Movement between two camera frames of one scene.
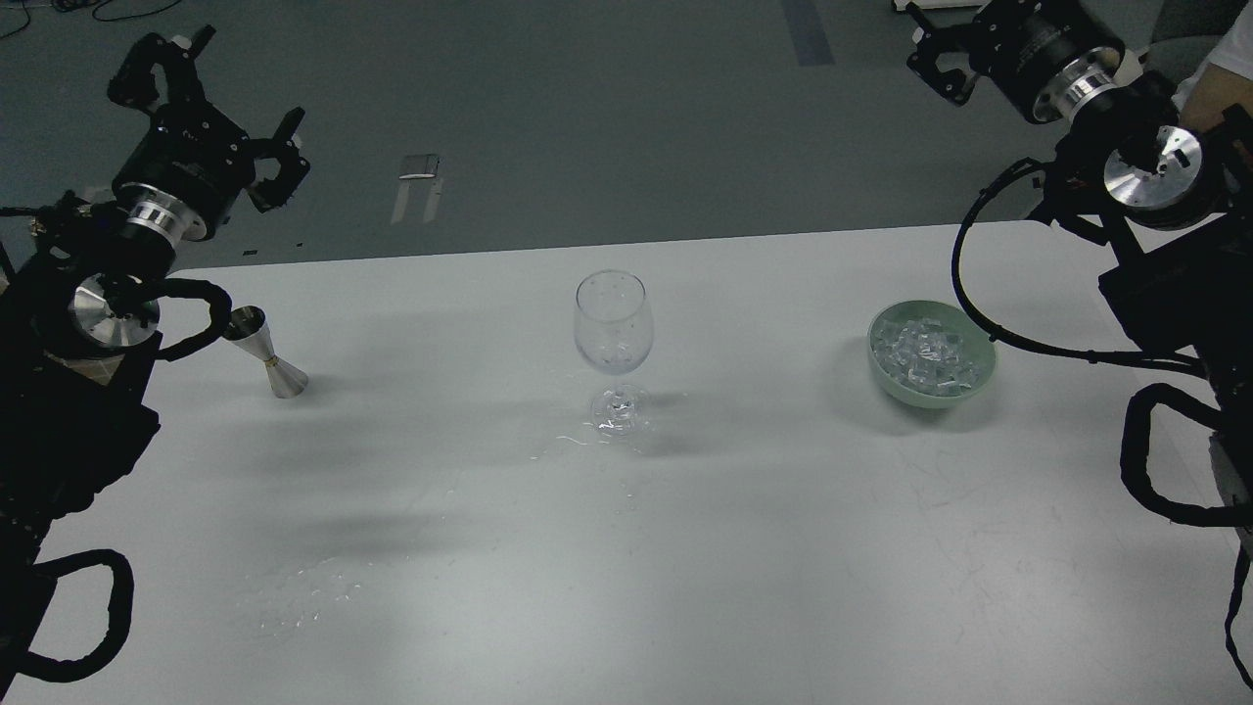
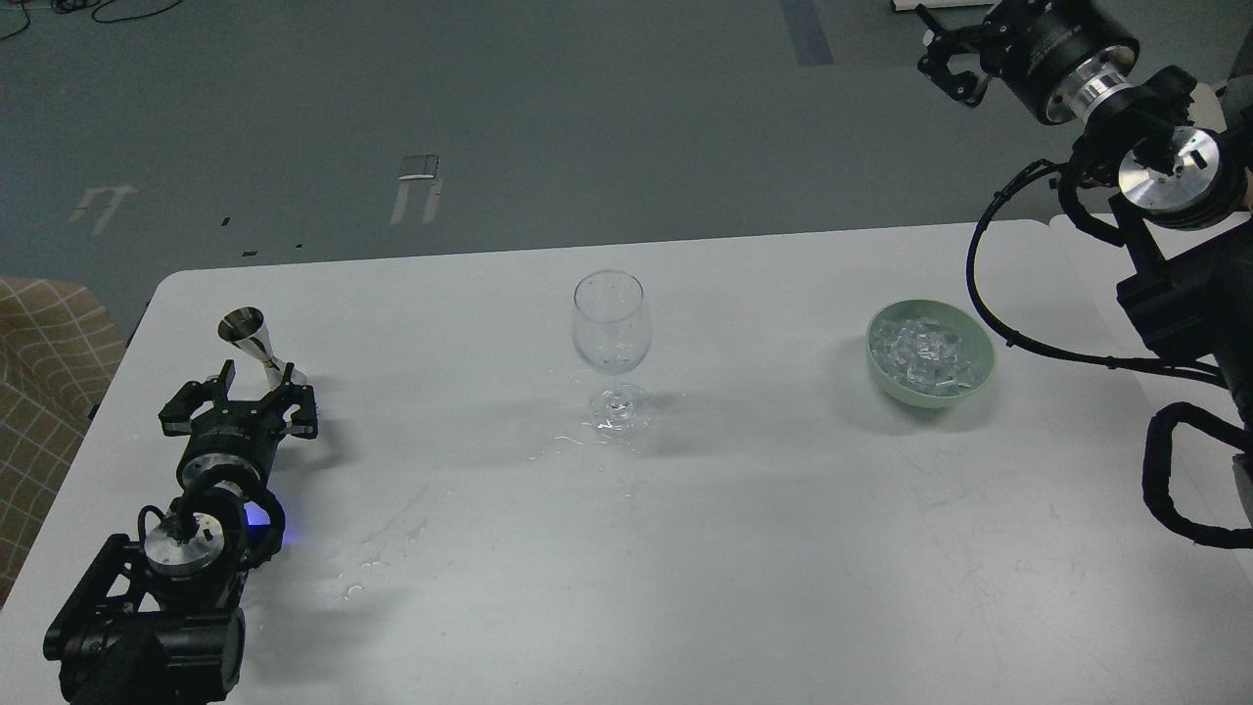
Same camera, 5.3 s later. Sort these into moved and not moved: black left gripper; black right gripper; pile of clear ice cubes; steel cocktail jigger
Moved: black left gripper
Not moved: steel cocktail jigger; black right gripper; pile of clear ice cubes
